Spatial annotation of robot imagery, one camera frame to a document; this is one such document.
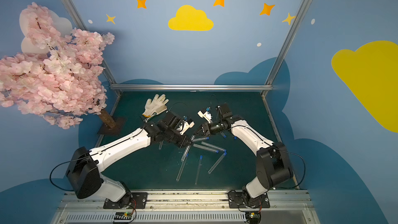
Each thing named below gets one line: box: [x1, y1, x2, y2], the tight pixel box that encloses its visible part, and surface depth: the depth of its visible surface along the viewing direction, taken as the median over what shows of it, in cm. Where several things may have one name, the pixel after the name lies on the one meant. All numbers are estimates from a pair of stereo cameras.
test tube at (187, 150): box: [180, 134, 196, 163], surface depth 80 cm
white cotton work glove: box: [141, 93, 169, 118], surface depth 114 cm
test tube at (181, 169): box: [175, 157, 189, 182], surface depth 85 cm
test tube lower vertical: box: [194, 155, 204, 186], surface depth 86 cm
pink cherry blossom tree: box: [0, 2, 116, 130], surface depth 61 cm
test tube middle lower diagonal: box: [192, 143, 220, 153], surface depth 94 cm
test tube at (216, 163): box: [207, 151, 228, 175], surface depth 88 cm
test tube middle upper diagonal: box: [201, 141, 227, 152], surface depth 95 cm
